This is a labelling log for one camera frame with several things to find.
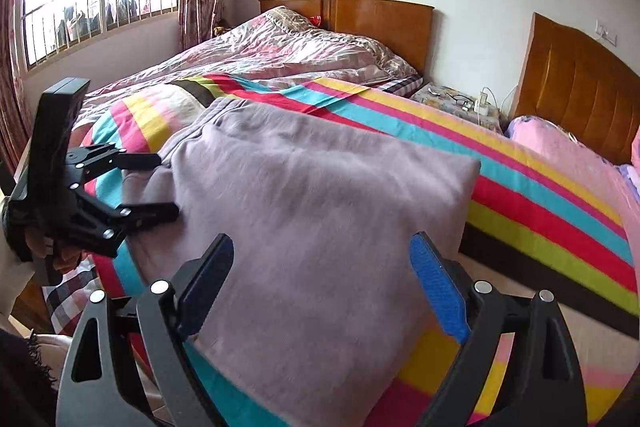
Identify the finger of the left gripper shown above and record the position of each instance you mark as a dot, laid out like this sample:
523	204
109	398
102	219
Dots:
138	161
145	216

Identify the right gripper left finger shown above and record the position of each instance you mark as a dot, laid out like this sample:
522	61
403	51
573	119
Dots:
100	383

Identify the lilac pants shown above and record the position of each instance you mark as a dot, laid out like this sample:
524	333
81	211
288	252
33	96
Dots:
321	307

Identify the person's left hand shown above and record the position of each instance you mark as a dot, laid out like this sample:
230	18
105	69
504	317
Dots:
65	257

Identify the plaid checkered cloth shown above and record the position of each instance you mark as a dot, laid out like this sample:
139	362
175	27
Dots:
67	300

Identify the rainbow striped bed sheet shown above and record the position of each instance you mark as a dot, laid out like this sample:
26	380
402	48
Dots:
529	224

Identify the floral pink crumpled quilt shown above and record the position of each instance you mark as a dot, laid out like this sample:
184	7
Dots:
277	49

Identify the pink bed sheet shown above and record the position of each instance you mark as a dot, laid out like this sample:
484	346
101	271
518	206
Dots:
618	185

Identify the white power strip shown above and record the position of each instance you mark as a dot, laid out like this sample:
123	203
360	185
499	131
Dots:
481	107

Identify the nightstand with floral cloth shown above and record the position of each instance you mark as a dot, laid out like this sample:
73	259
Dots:
456	103

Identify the padded brown headboard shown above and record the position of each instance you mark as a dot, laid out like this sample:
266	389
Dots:
570	79

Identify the flat wooden headboard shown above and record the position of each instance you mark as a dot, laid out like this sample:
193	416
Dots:
404	27

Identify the white wall socket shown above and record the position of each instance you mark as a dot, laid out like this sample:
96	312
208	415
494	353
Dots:
604	34

